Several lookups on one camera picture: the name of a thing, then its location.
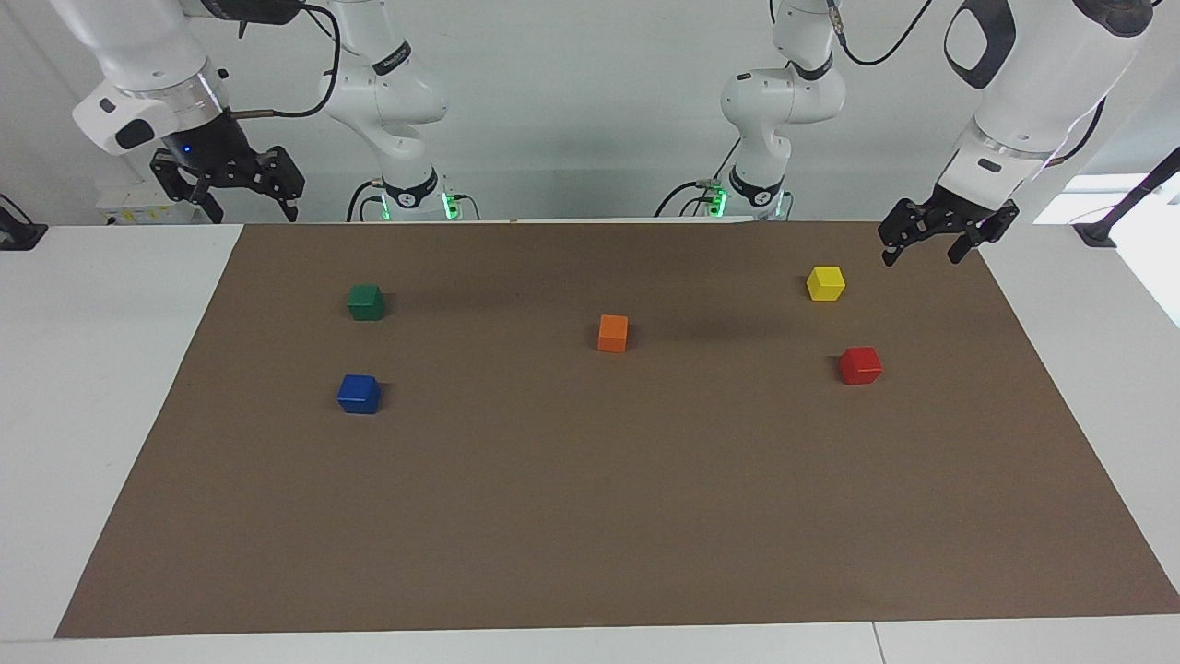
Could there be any blue block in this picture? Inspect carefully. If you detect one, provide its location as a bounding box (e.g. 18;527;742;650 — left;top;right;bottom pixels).
336;373;382;415

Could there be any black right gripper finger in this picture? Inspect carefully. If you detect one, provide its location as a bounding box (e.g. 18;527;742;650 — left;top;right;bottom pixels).
242;146;305;222
150;152;224;224

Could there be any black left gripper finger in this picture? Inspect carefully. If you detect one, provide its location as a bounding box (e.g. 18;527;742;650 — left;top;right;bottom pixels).
878;198;941;268
948;201;1021;266

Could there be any red block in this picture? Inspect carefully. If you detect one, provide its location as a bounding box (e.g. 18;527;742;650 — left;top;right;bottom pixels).
838;346;883;386

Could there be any black table clamp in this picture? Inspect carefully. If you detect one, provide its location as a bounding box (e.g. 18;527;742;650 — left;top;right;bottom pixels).
0;194;48;252

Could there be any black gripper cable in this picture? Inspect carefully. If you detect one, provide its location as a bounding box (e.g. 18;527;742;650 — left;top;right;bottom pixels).
226;0;342;121
825;0;1107;167

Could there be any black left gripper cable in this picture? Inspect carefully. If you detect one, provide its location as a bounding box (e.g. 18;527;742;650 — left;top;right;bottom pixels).
825;0;1107;167

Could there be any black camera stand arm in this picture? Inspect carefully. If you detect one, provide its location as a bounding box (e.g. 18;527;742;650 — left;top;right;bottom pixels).
1073;146;1180;248

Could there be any brown table mat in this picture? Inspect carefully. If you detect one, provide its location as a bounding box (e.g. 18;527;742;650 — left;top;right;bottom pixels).
53;219;1180;639

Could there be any white box with yellow labels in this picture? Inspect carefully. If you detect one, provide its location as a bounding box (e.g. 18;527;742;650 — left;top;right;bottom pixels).
97;180;200;226

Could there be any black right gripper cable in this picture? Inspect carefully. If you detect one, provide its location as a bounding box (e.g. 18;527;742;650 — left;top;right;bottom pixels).
226;0;342;121

